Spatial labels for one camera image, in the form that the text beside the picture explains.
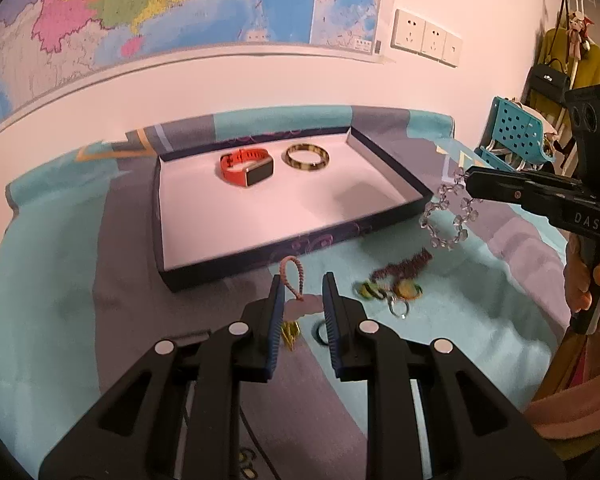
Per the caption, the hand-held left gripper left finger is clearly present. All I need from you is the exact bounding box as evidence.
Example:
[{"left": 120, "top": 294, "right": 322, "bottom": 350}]
[{"left": 39, "top": 275, "right": 286, "bottom": 480}]

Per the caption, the small plush toy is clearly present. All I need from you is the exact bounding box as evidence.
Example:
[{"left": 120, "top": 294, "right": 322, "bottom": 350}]
[{"left": 565, "top": 10, "right": 594, "bottom": 56}]

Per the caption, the yellow coat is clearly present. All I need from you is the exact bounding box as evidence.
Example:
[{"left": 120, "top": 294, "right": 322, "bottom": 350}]
[{"left": 532, "top": 27, "right": 600, "bottom": 121}]

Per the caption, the blue plastic chair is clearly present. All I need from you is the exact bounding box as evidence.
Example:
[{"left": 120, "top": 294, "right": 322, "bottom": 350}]
[{"left": 475, "top": 96, "right": 556, "bottom": 171}]

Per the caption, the white coat rack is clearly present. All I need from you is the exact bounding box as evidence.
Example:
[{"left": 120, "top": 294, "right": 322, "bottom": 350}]
[{"left": 555, "top": 0, "right": 600, "bottom": 133}]

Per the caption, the green stone ring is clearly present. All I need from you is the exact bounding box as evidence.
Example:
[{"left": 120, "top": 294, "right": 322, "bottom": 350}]
[{"left": 355, "top": 280, "right": 388, "bottom": 301}]

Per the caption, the purple bead bracelet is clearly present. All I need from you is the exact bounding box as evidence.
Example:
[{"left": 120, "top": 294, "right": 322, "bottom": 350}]
[{"left": 370, "top": 249, "right": 433, "bottom": 281}]

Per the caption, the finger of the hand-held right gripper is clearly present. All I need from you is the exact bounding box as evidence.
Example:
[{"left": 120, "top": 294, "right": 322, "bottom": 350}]
[
  {"left": 467, "top": 175, "right": 600, "bottom": 249},
  {"left": 471, "top": 167, "right": 589, "bottom": 192}
]

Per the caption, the gold bangle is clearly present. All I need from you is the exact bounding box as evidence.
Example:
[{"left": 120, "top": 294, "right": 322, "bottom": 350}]
[{"left": 284, "top": 143, "right": 330, "bottom": 173}]

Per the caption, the person's right forearm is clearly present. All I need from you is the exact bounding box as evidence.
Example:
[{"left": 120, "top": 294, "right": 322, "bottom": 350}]
[{"left": 524, "top": 305, "right": 600, "bottom": 461}]

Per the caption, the dark blue shallow box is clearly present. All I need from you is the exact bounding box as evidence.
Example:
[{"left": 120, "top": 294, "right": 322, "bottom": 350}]
[{"left": 152, "top": 126, "right": 433, "bottom": 293}]

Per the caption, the person's right hand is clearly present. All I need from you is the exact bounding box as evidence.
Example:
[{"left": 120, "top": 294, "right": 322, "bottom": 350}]
[{"left": 562, "top": 232, "right": 600, "bottom": 314}]

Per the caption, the teal printed blanket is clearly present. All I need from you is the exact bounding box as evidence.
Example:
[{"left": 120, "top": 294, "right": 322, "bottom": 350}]
[{"left": 0, "top": 105, "right": 576, "bottom": 480}]

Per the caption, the pink pendant with cord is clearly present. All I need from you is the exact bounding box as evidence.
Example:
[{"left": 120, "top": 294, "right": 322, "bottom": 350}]
[{"left": 279, "top": 255, "right": 326, "bottom": 325}]

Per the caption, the clear crystal bead bracelet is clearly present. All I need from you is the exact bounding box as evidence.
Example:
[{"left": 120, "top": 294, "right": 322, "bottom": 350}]
[{"left": 420, "top": 167, "right": 482, "bottom": 252}]

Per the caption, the black handbag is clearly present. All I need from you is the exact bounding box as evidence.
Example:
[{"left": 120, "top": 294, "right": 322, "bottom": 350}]
[{"left": 522, "top": 57, "right": 576, "bottom": 107}]

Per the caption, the white wall socket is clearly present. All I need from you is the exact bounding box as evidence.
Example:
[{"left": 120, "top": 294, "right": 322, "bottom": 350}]
[
  {"left": 442, "top": 31, "right": 464, "bottom": 67},
  {"left": 392, "top": 8, "right": 428, "bottom": 53},
  {"left": 422, "top": 21, "right": 449, "bottom": 61}
]

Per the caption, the small green bead ring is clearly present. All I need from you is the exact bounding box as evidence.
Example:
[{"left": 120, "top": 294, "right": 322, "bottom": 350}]
[{"left": 280, "top": 321, "right": 302, "bottom": 348}]

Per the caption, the yellow-green jade charm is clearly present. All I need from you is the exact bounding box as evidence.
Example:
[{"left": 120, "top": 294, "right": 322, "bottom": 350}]
[{"left": 392, "top": 280, "right": 423, "bottom": 302}]

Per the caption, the orange smart band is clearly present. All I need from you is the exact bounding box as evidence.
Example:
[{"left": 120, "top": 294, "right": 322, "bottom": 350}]
[{"left": 219, "top": 147, "right": 276, "bottom": 189}]

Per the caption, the black ring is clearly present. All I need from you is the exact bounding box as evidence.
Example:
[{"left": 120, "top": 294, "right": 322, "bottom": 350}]
[{"left": 312, "top": 317, "right": 333, "bottom": 348}]

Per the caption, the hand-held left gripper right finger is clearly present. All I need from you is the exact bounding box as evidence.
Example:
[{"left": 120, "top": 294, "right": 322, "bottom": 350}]
[{"left": 321, "top": 272, "right": 566, "bottom": 480}]

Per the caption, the colourful wall map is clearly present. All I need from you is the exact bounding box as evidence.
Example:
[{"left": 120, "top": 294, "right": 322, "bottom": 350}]
[{"left": 0, "top": 0, "right": 387, "bottom": 133}]

